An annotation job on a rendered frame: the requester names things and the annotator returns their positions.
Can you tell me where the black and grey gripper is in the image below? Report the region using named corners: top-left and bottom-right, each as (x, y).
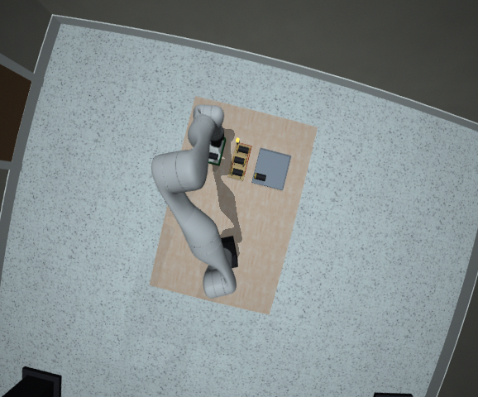
top-left (211, 127), bottom-right (224, 147)

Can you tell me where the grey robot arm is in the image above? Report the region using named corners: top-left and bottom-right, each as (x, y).
top-left (151, 104), bottom-right (237, 299)

